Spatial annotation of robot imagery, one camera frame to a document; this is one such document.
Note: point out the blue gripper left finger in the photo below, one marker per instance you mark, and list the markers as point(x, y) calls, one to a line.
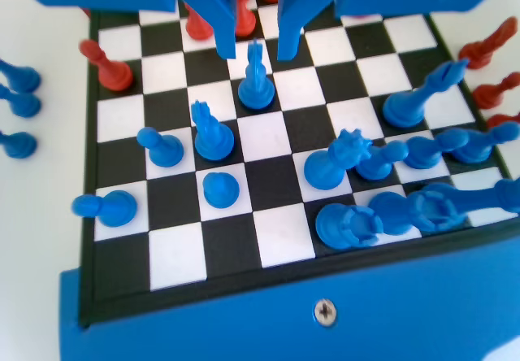
point(225, 11)

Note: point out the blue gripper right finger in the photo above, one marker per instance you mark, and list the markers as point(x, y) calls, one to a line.
point(288, 19)

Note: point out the red chess pawn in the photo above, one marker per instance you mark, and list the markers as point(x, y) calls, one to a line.
point(115, 76)
point(491, 94)
point(503, 120)
point(197, 27)
point(245, 19)

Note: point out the blue chess pawn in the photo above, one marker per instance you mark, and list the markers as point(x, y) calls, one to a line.
point(426, 151)
point(20, 103)
point(18, 144)
point(219, 190)
point(113, 208)
point(479, 143)
point(162, 149)
point(378, 162)

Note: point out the blue chess queen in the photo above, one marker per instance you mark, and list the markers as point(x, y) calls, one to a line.
point(325, 170)

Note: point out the red chess knight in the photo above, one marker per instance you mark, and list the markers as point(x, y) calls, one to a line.
point(483, 54)

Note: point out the blue chess rook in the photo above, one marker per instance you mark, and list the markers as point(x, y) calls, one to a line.
point(390, 214)
point(341, 224)

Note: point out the black and white chessboard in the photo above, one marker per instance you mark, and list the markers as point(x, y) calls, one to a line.
point(264, 239)

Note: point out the silver plate screw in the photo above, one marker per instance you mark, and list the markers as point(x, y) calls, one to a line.
point(325, 311)

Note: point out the blue board mounting plate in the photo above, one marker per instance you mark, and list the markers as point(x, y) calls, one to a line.
point(243, 328)

